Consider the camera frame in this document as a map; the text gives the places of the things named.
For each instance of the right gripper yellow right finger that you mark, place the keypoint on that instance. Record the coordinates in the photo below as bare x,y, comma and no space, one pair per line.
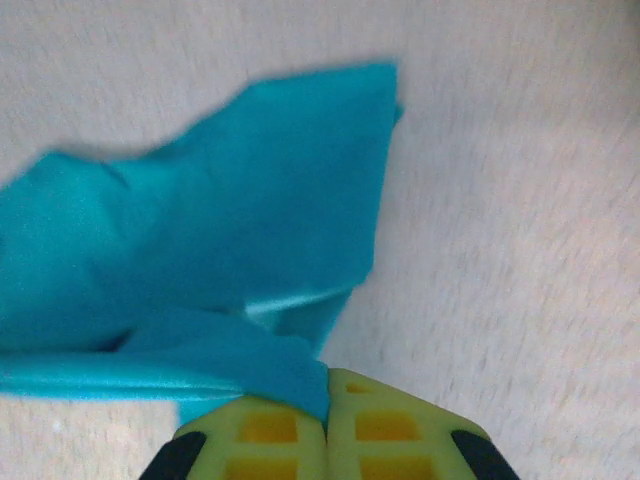
345,425

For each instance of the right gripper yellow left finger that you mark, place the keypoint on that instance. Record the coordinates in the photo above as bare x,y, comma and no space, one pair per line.
225,425

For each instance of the teal t-shirt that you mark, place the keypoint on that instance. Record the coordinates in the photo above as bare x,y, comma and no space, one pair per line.
225,200

